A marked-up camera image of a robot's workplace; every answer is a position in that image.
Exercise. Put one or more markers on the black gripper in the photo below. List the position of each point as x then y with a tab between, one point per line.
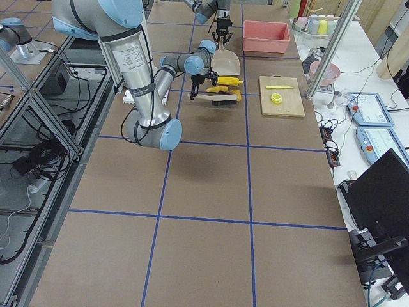
223	25
197	78

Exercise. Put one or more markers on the orange toy ginger piece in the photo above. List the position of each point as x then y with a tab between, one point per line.
218	89

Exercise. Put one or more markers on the wooden hand brush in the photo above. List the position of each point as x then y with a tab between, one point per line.
216	100

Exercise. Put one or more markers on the beige plastic dustpan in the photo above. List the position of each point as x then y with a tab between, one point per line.
225	62

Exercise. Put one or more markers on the yellow toy corn cob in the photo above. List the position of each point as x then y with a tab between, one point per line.
229	81

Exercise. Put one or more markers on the brown toy potato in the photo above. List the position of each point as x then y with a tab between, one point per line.
239	95

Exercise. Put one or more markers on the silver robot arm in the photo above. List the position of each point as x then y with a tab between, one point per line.
217	8
119	25

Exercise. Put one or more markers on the pink plastic bin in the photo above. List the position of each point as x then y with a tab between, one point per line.
261	36

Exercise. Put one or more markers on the yellow plastic knife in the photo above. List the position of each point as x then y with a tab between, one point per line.
279	87

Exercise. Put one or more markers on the yellow lemon slice toy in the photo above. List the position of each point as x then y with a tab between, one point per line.
276	98

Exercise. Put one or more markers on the wooden cutting board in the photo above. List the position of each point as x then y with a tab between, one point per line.
291	105

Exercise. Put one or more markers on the stack of coloured cups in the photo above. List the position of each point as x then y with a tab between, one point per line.
323	25

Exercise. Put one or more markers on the pink bowl with ice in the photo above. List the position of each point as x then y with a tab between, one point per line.
330	76

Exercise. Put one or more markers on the upper blue teach pendant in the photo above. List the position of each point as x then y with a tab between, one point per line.
368	109

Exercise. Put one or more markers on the blue teach pendant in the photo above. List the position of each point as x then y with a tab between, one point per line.
375	141
368	109

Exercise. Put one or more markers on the lower blue teach pendant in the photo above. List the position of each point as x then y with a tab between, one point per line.
375	141

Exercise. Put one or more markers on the black monitor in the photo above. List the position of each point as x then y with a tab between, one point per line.
378	202

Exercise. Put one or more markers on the aluminium frame post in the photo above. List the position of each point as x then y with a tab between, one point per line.
342	26

